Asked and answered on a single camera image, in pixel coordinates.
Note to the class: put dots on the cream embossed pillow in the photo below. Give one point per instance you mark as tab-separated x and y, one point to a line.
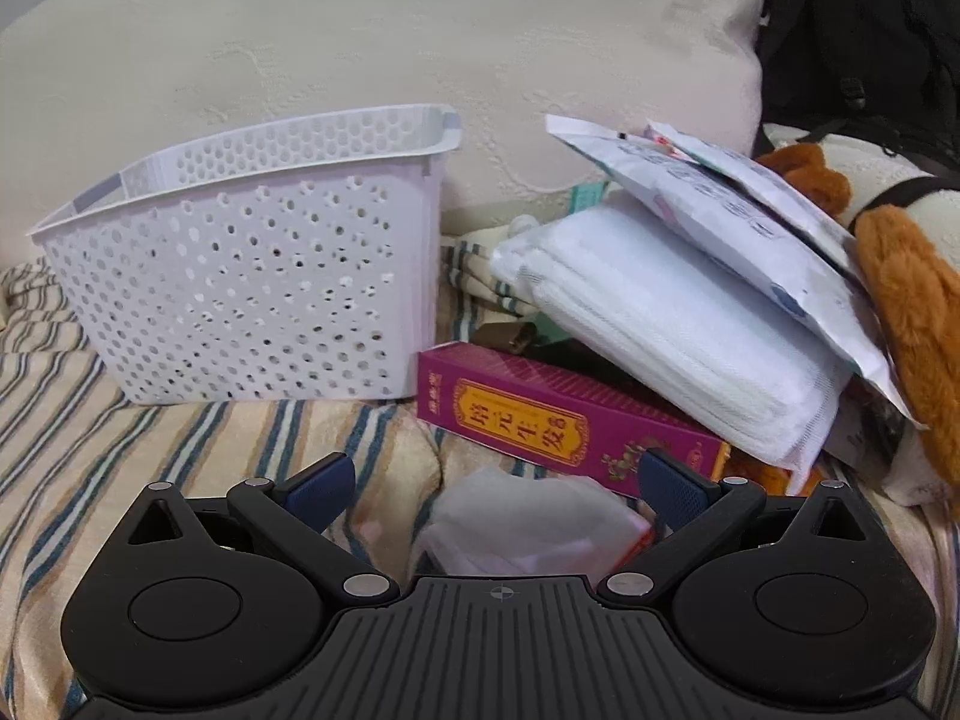
89	86

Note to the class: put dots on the white printed foil packet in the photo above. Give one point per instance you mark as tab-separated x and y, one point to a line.
715	214

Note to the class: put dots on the black backpack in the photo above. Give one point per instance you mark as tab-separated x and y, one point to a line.
884	71

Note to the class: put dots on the white mesh cloth pack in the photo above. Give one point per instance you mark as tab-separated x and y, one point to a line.
618	280

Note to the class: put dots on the magenta medicine box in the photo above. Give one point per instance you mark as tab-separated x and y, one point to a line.
563	421

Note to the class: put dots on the brown plush toy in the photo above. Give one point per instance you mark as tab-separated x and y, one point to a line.
905	222

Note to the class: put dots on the striped bed sheet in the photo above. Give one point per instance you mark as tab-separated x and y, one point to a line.
76	454

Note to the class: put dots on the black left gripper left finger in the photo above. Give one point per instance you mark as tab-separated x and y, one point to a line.
291	517

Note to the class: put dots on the crumpled white tissue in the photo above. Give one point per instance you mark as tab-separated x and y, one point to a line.
493	524

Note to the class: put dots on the white perforated plastic basket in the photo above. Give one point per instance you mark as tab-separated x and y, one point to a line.
293	260

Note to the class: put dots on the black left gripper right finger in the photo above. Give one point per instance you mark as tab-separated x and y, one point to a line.
701	516

